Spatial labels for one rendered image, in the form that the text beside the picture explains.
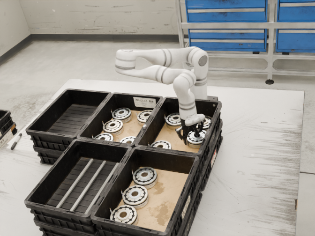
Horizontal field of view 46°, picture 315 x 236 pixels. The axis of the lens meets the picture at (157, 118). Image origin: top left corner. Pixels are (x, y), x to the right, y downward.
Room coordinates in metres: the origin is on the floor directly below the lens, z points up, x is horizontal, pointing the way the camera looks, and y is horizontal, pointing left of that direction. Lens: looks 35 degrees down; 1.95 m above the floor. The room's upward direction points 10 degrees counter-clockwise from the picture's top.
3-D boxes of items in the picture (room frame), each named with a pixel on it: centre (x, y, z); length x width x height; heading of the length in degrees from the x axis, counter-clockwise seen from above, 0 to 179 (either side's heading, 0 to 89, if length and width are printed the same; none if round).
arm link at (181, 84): (1.33, -0.13, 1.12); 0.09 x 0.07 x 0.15; 139
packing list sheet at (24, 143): (1.85, 0.73, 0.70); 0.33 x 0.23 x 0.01; 155
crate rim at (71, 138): (1.65, 0.44, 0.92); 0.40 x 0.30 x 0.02; 153
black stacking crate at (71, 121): (1.65, 0.44, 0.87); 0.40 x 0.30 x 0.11; 153
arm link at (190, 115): (1.32, -0.14, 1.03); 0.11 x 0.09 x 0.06; 19
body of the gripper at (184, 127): (1.33, -0.14, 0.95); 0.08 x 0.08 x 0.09
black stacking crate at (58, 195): (1.16, 0.35, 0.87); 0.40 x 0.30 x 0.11; 153
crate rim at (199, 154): (1.38, -0.10, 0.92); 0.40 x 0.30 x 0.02; 153
